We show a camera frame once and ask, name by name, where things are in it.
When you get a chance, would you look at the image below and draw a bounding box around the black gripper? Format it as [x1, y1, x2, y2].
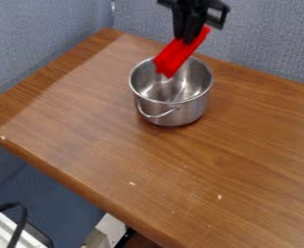
[157, 0, 230, 44]

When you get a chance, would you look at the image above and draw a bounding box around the red star-shaped block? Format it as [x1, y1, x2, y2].
[152, 25, 210, 78]

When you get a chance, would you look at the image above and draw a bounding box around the metal pot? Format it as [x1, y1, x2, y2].
[128, 56, 213, 127]

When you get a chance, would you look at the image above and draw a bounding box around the white box under table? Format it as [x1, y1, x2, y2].
[81, 214, 128, 248]

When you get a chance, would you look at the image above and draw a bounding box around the black cable loop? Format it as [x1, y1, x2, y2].
[0, 201, 29, 248]

